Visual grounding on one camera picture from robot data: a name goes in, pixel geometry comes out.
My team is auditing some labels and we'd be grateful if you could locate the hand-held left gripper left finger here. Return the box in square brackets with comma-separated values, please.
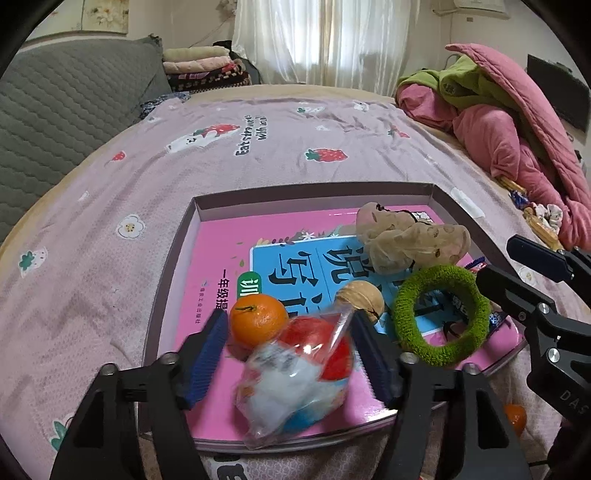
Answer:
[48, 308, 230, 480]

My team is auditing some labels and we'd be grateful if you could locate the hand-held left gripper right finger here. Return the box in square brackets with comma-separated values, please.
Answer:
[350, 311, 533, 480]

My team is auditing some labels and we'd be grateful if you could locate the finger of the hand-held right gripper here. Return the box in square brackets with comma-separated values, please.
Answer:
[506, 234, 591, 287]
[475, 265, 557, 329]

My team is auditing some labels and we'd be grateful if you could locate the green fuzzy ring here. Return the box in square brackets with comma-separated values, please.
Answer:
[393, 265, 491, 368]

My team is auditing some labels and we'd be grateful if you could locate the walnut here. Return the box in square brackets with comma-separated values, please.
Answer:
[336, 282, 386, 324]

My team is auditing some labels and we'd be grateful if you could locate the red blue toy egg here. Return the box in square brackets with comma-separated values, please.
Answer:
[235, 315, 356, 451]

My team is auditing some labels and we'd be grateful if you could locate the shallow grey cardboard box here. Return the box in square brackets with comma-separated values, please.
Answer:
[141, 182, 530, 456]

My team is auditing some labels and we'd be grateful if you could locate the wafer snack packet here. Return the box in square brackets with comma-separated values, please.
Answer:
[524, 208, 562, 250]

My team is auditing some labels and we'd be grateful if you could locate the white floral scrunchie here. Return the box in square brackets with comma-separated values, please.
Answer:
[533, 202, 565, 230]

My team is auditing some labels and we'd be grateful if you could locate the small orange with stem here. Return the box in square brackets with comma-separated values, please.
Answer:
[229, 294, 290, 350]

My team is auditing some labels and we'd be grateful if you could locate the large orange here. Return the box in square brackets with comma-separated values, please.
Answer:
[503, 404, 528, 437]

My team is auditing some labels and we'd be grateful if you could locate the pink and blue book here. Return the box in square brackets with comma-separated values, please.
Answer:
[173, 206, 527, 445]

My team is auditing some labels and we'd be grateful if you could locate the beige plush toy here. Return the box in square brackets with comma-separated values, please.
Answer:
[355, 202, 472, 276]

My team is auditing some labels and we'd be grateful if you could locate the pink quilt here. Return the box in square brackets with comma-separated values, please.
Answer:
[397, 44, 591, 253]

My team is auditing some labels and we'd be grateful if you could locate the green garment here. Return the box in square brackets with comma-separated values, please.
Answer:
[399, 55, 509, 112]

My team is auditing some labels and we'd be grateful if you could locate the strawberry printed blanket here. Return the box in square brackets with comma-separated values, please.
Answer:
[0, 87, 591, 480]

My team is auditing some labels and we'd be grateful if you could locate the white air conditioner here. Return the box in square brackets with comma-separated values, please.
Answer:
[450, 0, 513, 20]

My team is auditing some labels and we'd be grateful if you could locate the blue patterned cloth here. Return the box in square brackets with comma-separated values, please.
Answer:
[140, 91, 190, 117]

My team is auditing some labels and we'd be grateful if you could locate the dark patterned folded blanket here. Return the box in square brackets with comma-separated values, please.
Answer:
[166, 60, 253, 93]

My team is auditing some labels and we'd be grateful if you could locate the grey quilted headboard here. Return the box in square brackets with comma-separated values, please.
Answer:
[0, 36, 172, 246]

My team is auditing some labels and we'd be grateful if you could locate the pink folded blanket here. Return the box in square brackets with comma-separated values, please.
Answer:
[164, 56, 232, 75]

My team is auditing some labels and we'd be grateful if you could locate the white sheer curtain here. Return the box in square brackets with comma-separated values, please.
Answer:
[233, 0, 419, 96]

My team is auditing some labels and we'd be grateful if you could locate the beige folded blanket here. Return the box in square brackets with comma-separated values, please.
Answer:
[163, 45, 230, 64]

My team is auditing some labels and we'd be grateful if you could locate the dark wall screen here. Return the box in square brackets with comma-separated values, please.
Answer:
[527, 54, 587, 133]

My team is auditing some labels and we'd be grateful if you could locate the floral wall poster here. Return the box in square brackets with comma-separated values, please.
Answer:
[81, 0, 135, 22]

